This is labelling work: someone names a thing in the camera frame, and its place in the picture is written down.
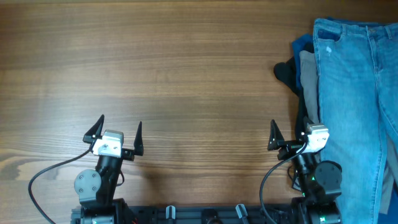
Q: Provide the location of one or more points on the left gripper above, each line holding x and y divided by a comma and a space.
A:
129, 155

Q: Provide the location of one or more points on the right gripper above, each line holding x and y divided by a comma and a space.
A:
290, 147

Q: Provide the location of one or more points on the light blue jeans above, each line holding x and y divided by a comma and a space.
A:
354, 105

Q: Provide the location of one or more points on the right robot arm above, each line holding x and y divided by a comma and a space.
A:
319, 181

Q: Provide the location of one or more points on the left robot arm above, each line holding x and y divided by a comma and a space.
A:
96, 187

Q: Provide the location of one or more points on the black garment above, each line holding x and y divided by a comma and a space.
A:
289, 74

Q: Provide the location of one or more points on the grey shorts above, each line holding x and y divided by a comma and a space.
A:
309, 81

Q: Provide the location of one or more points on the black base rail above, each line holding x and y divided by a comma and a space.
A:
280, 213

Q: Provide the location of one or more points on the left grey rail clip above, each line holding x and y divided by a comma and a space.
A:
170, 212

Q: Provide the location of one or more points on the grey rail clip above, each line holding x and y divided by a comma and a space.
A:
242, 213
170, 212

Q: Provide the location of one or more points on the right grey rail clip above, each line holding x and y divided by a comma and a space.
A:
242, 213

